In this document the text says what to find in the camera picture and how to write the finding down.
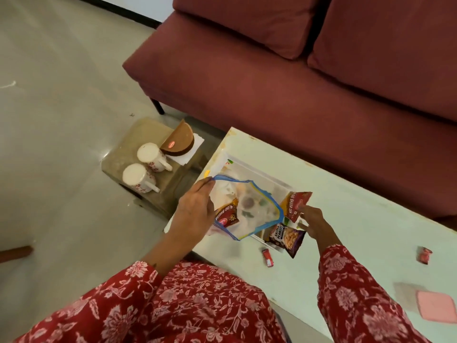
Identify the maroon sofa cushion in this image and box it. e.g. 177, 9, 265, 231
307, 0, 457, 122
172, 0, 322, 60

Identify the pink square cloth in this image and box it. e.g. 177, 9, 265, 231
416, 290, 457, 324

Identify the red floral garment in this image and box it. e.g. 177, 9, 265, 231
14, 261, 288, 343

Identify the brown low stool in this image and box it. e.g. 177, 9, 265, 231
101, 117, 218, 220

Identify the brown wooden furniture leg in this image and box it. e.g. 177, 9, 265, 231
0, 246, 34, 265

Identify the maroon sofa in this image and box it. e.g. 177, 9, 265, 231
122, 0, 457, 232

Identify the person's left hand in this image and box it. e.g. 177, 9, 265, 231
167, 177, 217, 247

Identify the white plastic tray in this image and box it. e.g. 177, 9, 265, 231
205, 149, 308, 252

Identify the clear zip bag blue seal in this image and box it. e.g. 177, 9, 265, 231
208, 175, 285, 242

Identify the brown half-round box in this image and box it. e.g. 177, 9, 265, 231
159, 119, 195, 157

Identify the purple peanut packet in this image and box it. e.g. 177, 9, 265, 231
268, 223, 308, 259

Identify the white floral mug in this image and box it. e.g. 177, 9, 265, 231
122, 163, 160, 194
137, 142, 173, 173

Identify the white paper napkin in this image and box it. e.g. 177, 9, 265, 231
165, 132, 206, 166

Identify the red snack packet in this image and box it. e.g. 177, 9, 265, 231
279, 191, 313, 223
214, 198, 239, 226

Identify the person's left forearm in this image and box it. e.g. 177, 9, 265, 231
77, 225, 202, 320

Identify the person's right forearm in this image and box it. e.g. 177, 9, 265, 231
317, 243, 431, 343

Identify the person's right hand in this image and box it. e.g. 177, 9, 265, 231
297, 205, 344, 251

